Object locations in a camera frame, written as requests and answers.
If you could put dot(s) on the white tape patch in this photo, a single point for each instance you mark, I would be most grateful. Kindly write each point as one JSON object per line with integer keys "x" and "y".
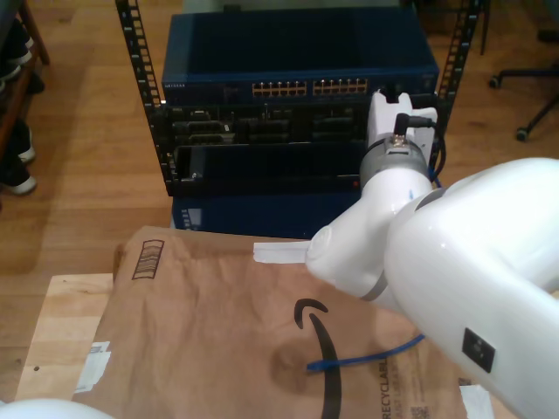
{"x": 478, "y": 399}

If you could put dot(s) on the dark furniture leg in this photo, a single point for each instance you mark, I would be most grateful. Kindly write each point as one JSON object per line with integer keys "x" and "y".
{"x": 483, "y": 26}

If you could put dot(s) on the black office chair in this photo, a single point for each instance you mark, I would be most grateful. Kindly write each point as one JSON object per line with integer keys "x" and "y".
{"x": 524, "y": 73}

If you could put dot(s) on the wooden shoe rack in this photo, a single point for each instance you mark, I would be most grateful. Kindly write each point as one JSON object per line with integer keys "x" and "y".
{"x": 38, "y": 43}

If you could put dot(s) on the blue network switch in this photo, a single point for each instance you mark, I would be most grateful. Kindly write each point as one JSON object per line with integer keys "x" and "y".
{"x": 305, "y": 43}

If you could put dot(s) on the black server rack frame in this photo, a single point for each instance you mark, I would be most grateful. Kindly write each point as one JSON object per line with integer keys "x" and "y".
{"x": 140, "y": 65}

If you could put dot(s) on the black rack server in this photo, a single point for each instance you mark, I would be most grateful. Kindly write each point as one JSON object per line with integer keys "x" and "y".
{"x": 284, "y": 126}

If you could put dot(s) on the dark shoe white sole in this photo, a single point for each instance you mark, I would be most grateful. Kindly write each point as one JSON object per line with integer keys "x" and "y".
{"x": 26, "y": 153}
{"x": 17, "y": 48}
{"x": 19, "y": 185}

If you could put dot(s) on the blue cabinet base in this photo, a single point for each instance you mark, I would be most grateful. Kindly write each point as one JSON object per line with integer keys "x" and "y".
{"x": 262, "y": 214}

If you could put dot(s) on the brown paper mailer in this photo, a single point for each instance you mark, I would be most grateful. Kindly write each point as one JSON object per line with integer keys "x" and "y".
{"x": 196, "y": 349}

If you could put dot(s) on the white tape strip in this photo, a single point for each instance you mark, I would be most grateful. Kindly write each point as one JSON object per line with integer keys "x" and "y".
{"x": 279, "y": 252}

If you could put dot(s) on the white label patch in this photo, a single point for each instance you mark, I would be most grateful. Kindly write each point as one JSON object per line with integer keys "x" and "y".
{"x": 94, "y": 371}

